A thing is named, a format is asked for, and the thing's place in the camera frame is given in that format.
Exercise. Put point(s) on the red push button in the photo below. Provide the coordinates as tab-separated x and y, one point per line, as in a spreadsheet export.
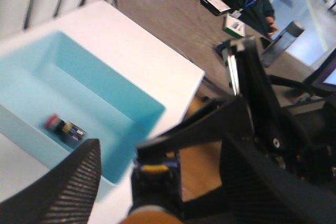
68	132

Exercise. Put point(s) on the white green box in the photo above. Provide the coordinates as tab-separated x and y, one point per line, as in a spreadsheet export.
234	26

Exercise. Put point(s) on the laptop computer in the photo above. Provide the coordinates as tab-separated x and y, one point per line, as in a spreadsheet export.
323	78

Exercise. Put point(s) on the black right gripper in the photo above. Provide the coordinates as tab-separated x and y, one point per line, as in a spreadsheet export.
300	137

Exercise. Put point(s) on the yellow push button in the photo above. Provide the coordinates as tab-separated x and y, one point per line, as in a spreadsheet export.
156	191

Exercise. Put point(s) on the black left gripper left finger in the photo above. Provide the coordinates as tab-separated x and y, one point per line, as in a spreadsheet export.
65	194

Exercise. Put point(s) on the light blue plastic box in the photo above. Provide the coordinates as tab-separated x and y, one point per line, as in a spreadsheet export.
55	75

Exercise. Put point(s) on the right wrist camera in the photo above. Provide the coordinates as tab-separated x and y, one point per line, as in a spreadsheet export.
241	64

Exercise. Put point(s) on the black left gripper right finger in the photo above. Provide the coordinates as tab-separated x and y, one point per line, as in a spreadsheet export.
256	190

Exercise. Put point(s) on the grey cloth covered table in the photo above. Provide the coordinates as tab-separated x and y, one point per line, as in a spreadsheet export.
191	30

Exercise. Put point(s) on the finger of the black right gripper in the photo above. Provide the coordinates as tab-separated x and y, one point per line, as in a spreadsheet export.
217	118

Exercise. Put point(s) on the black flat box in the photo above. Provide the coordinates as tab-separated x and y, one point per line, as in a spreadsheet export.
217	7

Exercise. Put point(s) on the grey water bottle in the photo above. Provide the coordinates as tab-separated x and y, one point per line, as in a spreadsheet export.
280	44

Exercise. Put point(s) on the seated person dark jacket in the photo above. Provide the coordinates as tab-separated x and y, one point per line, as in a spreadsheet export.
258	14

